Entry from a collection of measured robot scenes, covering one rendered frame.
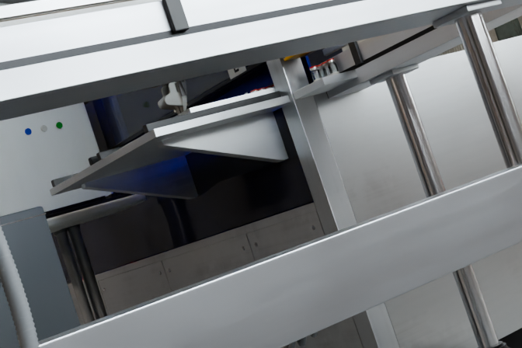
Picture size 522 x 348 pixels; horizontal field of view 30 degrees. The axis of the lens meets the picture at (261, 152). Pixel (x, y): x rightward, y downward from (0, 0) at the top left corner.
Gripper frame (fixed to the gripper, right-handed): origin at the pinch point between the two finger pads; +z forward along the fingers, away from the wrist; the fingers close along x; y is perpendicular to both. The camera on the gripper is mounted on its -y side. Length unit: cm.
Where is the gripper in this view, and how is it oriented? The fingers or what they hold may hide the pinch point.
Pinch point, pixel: (184, 112)
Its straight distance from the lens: 243.4
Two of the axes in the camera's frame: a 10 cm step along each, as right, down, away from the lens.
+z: 3.2, 9.5, -0.6
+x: 5.2, -2.3, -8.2
